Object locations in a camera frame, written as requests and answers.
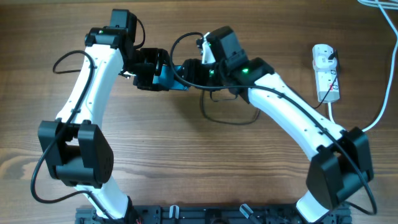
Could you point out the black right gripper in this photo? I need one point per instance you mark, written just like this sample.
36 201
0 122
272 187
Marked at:
194 68

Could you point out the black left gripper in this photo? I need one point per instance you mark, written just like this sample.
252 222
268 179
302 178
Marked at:
158 56

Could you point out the blue screen Galaxy smartphone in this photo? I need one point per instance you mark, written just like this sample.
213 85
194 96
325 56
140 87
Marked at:
166 81

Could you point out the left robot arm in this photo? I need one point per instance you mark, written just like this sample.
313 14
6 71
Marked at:
75 150

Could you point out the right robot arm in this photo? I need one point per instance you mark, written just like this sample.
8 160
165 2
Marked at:
340 160

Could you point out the white USB plug adapter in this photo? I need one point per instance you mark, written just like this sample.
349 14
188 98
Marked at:
324 62

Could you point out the white power strip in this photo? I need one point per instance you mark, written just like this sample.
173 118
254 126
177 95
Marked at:
326 81

